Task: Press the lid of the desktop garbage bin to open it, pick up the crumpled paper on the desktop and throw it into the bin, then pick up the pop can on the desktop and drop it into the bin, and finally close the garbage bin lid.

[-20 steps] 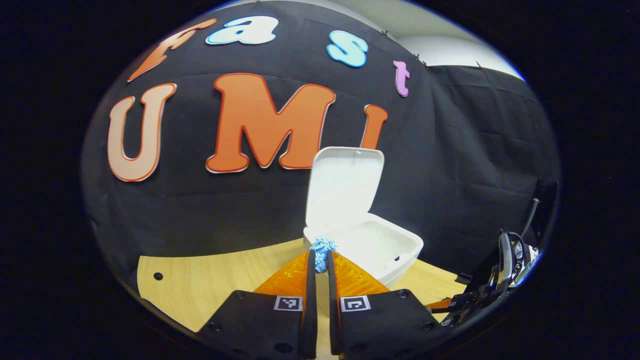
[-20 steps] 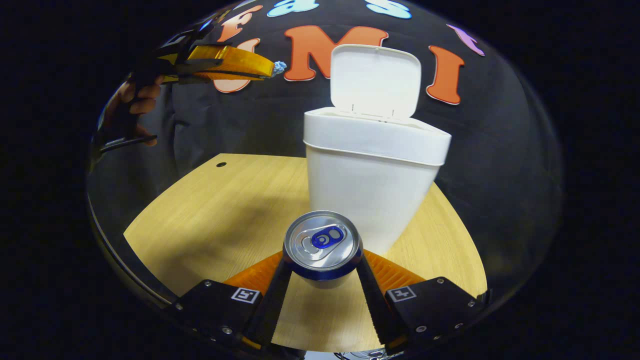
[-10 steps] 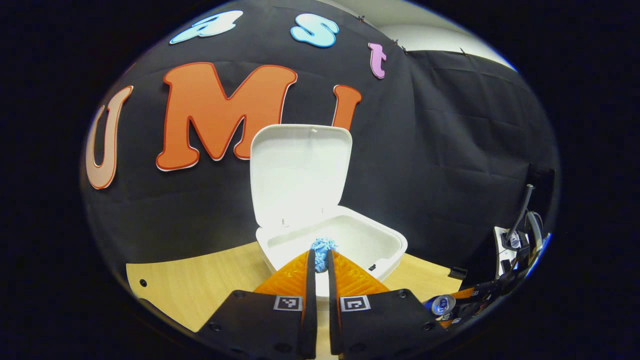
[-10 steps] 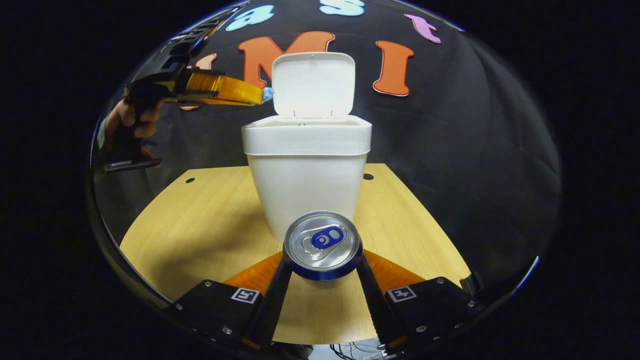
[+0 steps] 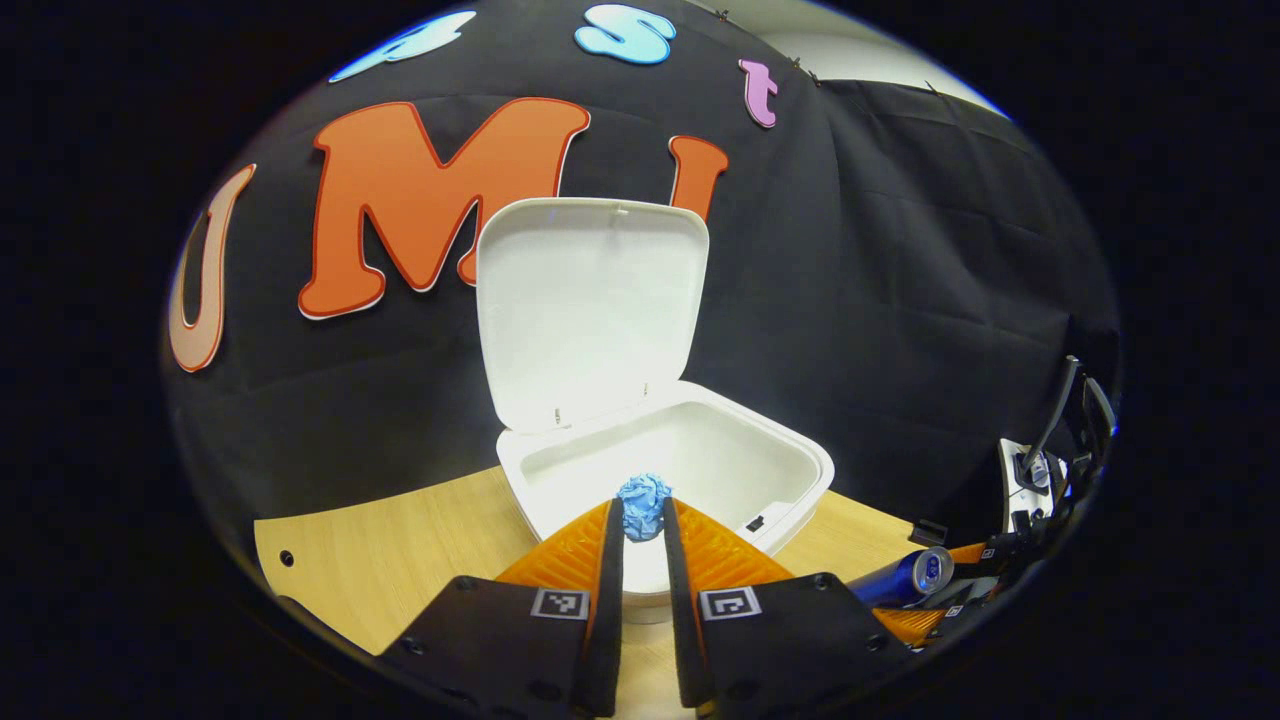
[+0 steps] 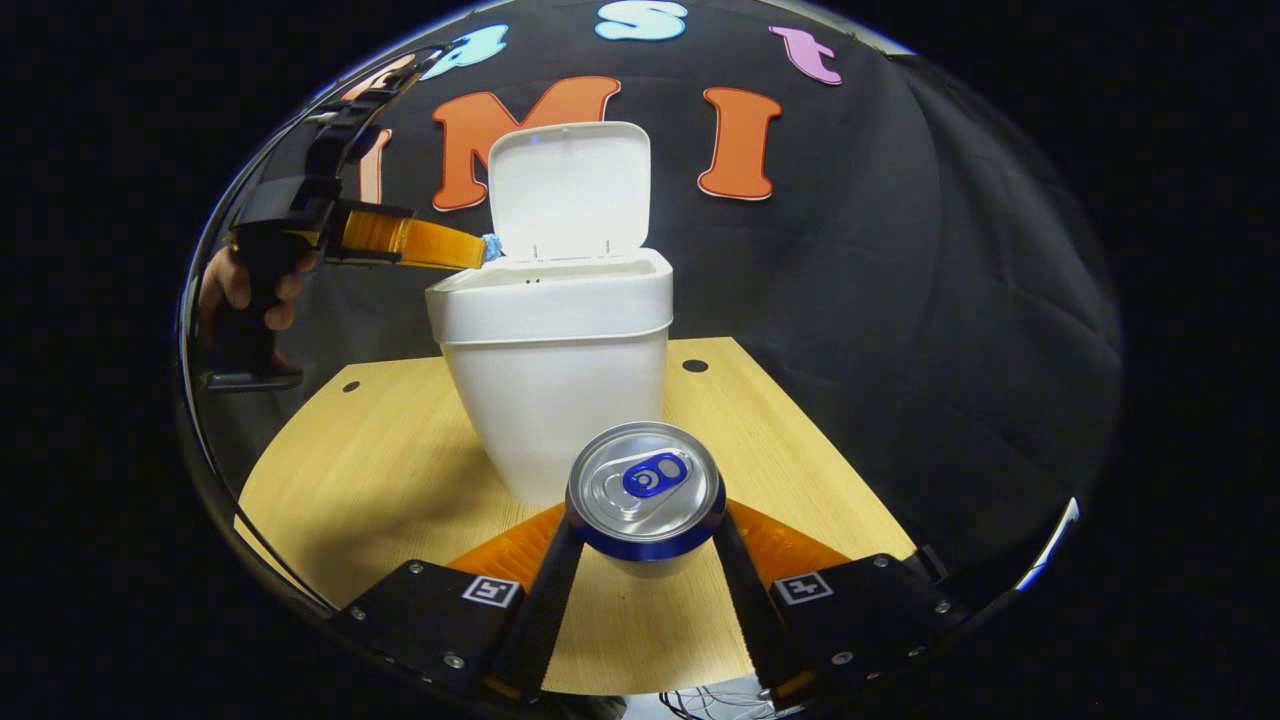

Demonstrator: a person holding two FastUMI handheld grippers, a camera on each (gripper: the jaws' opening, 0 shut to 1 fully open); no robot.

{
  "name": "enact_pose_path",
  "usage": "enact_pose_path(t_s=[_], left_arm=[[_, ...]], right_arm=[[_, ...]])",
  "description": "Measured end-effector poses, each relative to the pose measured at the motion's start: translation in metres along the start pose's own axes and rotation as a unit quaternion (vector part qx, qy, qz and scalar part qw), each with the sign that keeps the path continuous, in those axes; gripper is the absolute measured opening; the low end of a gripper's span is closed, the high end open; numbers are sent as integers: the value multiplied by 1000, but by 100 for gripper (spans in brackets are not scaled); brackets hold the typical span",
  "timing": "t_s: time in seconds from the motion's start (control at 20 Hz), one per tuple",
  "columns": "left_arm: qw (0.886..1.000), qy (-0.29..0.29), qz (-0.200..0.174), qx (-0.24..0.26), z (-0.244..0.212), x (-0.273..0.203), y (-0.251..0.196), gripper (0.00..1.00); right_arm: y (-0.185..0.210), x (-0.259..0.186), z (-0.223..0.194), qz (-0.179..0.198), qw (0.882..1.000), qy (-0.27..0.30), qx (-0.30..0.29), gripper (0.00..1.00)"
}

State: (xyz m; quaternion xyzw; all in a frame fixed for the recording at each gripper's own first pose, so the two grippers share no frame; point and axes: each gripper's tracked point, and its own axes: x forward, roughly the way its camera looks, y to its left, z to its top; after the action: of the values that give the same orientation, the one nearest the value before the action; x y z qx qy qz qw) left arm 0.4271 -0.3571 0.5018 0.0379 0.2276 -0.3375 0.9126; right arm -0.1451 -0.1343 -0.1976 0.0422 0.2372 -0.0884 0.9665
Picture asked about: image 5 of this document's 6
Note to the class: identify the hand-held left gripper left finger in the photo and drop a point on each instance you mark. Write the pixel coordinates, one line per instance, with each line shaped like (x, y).
(610, 620)

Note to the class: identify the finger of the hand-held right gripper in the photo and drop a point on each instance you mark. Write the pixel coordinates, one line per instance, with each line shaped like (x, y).
(915, 625)
(965, 552)

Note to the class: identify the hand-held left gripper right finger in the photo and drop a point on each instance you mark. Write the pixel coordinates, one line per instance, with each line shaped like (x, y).
(680, 620)

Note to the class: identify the blue pop can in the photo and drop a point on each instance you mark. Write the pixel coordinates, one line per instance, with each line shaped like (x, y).
(905, 578)

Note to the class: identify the blue paper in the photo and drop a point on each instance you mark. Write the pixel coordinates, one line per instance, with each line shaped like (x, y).
(643, 505)

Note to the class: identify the white desktop garbage bin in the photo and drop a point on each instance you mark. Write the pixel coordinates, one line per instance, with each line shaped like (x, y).
(590, 300)

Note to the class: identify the wooden desktop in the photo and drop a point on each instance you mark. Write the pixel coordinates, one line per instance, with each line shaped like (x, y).
(400, 540)

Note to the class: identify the white power strip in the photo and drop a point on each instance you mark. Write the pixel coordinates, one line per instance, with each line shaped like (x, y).
(1012, 480)

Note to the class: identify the black articulated stand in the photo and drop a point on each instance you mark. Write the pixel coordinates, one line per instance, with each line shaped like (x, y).
(1062, 400)

